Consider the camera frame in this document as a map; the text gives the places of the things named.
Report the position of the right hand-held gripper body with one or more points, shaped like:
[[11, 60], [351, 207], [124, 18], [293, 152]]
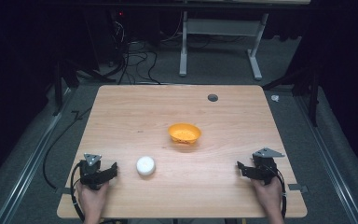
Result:
[[265, 166]]

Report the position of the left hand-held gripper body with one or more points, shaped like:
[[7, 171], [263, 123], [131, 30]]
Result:
[[90, 169]]

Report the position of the person's left hand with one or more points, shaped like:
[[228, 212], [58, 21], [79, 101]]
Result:
[[91, 199]]

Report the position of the person's right hand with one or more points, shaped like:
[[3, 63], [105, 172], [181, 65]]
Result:
[[268, 194]]

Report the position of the grey tape strip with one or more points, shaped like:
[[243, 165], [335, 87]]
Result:
[[298, 188], [64, 190]]

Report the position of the orange bowl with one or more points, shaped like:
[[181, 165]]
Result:
[[185, 134]]

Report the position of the white crumpled paper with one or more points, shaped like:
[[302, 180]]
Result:
[[275, 98]]

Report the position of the black tripod stand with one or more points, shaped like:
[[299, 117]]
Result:
[[62, 81], [307, 84]]

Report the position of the black computer tower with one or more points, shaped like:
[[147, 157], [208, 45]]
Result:
[[118, 34]]

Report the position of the metal floor rail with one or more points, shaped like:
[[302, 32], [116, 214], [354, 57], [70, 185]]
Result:
[[28, 168], [329, 161]]

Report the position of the white metal desk frame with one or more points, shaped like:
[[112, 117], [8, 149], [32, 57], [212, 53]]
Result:
[[220, 27]]

